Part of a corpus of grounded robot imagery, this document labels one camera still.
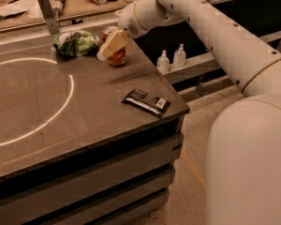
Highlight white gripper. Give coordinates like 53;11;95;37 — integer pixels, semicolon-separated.
96;2;149;61

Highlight red coke can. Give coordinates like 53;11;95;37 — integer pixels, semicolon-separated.
102;26;126;67

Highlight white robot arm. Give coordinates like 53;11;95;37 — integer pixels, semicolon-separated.
117;0;281;225

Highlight green jalapeno chip bag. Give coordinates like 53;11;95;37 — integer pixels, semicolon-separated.
52;30;100;57

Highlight left clear sanitizer bottle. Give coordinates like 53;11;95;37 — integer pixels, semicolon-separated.
156;50;170;74

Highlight clear sanitizer bottle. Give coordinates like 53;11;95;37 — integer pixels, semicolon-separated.
156;50;170;74
173;44;186;67

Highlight right clear sanitizer bottle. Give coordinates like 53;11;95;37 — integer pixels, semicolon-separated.
173;44;186;67

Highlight black snack bar wrapper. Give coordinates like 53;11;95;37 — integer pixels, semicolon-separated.
122;89;170;118

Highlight white paper sheets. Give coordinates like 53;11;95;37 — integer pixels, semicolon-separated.
0;0;37;17

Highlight grey drawer cabinet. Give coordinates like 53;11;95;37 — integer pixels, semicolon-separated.
0;115;185;225

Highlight grey metal bracket post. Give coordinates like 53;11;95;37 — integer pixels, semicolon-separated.
37;0;59;35

